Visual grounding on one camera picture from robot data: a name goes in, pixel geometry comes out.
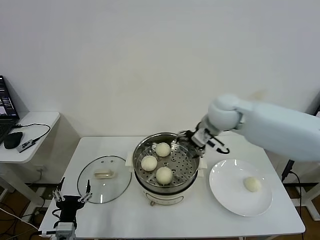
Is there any black computer mouse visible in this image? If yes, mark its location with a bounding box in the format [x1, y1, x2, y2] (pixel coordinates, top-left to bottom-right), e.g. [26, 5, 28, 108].
[2, 131, 24, 150]

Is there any white steamed baozi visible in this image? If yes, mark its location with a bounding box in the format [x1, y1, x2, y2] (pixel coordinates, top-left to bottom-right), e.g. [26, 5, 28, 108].
[155, 166, 173, 185]
[155, 142, 171, 158]
[243, 176, 262, 193]
[140, 155, 158, 172]

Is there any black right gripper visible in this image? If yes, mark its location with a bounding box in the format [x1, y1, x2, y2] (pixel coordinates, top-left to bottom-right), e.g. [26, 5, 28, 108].
[171, 129, 207, 158]

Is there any glass lid with cream handle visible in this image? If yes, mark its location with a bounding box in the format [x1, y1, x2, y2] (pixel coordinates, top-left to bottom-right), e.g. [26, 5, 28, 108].
[76, 155, 133, 205]

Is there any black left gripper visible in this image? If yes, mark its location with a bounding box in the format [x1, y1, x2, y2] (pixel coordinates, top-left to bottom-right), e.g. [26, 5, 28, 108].
[52, 177, 94, 223]

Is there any white round plate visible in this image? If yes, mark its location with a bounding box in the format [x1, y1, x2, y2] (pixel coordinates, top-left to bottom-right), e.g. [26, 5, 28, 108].
[208, 159, 273, 217]

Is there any cream electric cooker base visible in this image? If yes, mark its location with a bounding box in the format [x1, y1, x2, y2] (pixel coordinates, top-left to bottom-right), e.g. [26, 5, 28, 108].
[124, 151, 208, 208]

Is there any black cable with adapter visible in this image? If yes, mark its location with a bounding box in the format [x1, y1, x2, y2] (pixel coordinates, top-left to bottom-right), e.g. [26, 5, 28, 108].
[280, 159, 301, 208]

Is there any black open laptop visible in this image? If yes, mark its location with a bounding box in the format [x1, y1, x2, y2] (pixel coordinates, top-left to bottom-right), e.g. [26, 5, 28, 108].
[0, 74, 20, 145]

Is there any white side table rounded corner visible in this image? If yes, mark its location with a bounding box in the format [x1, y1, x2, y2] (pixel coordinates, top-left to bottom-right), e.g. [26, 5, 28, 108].
[0, 111, 61, 208]

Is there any perforated stainless steel steamer basket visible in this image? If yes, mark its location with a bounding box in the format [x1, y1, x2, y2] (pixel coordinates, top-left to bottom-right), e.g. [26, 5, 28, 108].
[132, 132, 201, 194]

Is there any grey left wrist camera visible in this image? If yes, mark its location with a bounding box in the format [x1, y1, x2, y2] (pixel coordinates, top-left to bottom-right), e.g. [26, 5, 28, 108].
[38, 221, 77, 240]

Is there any black usb cable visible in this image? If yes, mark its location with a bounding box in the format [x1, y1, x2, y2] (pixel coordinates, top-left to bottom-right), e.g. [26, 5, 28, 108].
[12, 122, 51, 144]

